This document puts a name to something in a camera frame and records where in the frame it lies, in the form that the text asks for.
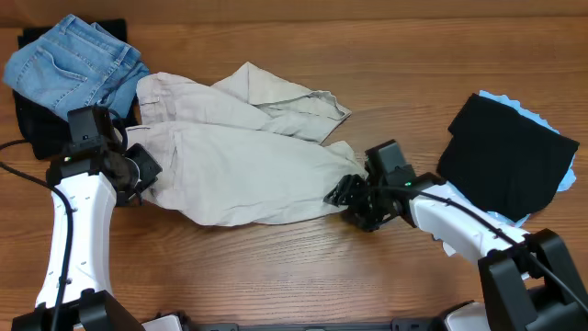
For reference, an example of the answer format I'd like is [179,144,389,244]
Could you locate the beige khaki shorts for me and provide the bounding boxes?
[128,63,366,227]

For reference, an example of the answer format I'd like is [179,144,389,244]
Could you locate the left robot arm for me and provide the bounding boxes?
[11,107,184,331]

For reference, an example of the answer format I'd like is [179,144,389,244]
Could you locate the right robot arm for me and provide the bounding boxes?
[324,141,587,331]

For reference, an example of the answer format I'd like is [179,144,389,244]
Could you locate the folded black garment left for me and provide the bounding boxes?
[12,18,139,160]

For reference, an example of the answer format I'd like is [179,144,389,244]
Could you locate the folded blue denim jeans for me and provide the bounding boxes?
[3,14,150,120]

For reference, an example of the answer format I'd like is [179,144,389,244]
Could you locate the black garment right pile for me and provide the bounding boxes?
[435,93,581,223]

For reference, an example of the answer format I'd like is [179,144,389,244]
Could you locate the light blue printed shirt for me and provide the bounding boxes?
[431,89,577,257]

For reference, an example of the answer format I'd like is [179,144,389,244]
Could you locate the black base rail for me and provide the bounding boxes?
[151,312,483,331]

